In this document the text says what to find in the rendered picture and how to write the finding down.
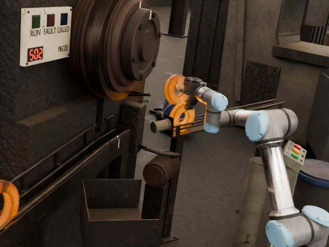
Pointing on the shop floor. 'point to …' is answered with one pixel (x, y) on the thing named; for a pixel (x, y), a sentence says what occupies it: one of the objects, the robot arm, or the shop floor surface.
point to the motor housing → (157, 189)
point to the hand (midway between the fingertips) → (177, 86)
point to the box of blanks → (319, 120)
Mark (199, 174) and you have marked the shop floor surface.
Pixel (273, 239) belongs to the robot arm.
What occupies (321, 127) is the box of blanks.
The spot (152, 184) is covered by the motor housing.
